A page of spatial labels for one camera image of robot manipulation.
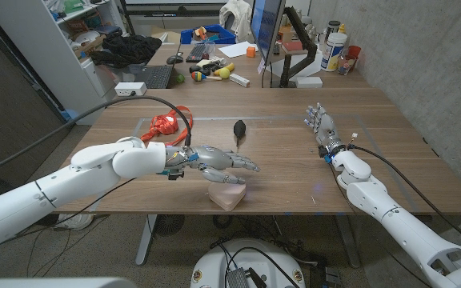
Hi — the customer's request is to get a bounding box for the black air blower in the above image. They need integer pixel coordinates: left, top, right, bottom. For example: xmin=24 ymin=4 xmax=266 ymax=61
xmin=232 ymin=118 xmax=247 ymax=154

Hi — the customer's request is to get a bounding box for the black clothing pile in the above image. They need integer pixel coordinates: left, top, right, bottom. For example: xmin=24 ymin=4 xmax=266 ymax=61
xmin=89 ymin=33 xmax=164 ymax=70

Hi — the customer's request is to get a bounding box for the colourful toy maraca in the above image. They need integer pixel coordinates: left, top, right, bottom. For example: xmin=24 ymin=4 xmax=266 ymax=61
xmin=190 ymin=70 xmax=223 ymax=82

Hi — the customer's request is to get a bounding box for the black keyboard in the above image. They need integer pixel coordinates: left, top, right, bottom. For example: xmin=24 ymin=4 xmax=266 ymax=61
xmin=185 ymin=42 xmax=208 ymax=64

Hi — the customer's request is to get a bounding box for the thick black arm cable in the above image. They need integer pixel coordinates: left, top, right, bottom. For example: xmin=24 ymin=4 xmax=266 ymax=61
xmin=0 ymin=94 xmax=193 ymax=182

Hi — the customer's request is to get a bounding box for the flat white box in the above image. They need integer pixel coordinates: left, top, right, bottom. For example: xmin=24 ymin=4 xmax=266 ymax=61
xmin=295 ymin=75 xmax=324 ymax=90

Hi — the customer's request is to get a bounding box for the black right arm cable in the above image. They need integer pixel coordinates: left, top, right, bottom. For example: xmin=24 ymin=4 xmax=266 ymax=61
xmin=348 ymin=144 xmax=461 ymax=254

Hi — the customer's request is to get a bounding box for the small white oblong box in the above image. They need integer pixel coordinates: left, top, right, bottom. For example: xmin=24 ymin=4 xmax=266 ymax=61
xmin=229 ymin=72 xmax=251 ymax=88

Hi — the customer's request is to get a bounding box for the white wipes canister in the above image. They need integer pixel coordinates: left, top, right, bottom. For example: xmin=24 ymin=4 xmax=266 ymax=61
xmin=320 ymin=32 xmax=349 ymax=73

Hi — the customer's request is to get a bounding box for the computer monitor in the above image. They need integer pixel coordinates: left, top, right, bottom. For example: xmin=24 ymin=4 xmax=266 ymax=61
xmin=250 ymin=0 xmax=287 ymax=66

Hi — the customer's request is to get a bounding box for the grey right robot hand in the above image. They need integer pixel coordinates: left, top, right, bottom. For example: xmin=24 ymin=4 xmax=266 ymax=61
xmin=303 ymin=102 xmax=346 ymax=155

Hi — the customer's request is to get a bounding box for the white robot torso base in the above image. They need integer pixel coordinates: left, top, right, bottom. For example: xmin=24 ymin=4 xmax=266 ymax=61
xmin=190 ymin=238 xmax=307 ymax=288

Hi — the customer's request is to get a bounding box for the white paper sheet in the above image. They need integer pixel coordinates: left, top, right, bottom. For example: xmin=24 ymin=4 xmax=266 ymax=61
xmin=218 ymin=40 xmax=258 ymax=59

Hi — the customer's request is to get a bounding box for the orange ribbon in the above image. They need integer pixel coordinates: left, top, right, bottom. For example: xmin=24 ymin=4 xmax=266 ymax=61
xmin=139 ymin=105 xmax=194 ymax=147

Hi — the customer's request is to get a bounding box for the red cup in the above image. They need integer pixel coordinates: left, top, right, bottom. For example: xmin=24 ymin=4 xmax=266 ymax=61
xmin=346 ymin=44 xmax=363 ymax=62

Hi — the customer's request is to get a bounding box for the round floor fan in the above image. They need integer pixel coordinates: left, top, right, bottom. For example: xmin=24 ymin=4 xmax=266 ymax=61
xmin=154 ymin=214 xmax=186 ymax=238

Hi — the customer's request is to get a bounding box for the grey table leg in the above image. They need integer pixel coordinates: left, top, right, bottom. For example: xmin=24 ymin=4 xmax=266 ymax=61
xmin=134 ymin=214 xmax=159 ymax=266

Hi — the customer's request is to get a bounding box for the white power adapter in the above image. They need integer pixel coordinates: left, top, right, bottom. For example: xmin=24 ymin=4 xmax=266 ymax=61
xmin=114 ymin=81 xmax=148 ymax=98

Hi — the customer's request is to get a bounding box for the blue plastic bin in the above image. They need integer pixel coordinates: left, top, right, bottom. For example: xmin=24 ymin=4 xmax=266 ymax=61
xmin=179 ymin=24 xmax=238 ymax=46

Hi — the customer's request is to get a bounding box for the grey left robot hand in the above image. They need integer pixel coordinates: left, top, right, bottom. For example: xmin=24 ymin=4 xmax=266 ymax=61
xmin=165 ymin=144 xmax=262 ymax=186

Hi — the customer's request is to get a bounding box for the pink jewelry box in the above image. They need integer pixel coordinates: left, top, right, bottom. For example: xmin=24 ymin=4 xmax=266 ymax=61
xmin=206 ymin=181 xmax=248 ymax=212

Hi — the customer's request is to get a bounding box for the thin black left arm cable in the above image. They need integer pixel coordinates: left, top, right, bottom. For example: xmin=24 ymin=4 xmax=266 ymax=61
xmin=14 ymin=177 xmax=138 ymax=239

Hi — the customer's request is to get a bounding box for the white shelf unit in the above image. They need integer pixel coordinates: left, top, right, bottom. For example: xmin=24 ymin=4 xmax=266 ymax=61
xmin=0 ymin=0 xmax=128 ymax=126

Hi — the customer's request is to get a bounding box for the white cloth bag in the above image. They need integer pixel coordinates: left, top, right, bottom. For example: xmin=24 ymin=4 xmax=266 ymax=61
xmin=218 ymin=0 xmax=253 ymax=42

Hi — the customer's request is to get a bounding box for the black laptop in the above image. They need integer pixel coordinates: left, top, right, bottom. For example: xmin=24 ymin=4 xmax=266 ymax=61
xmin=127 ymin=63 xmax=174 ymax=90

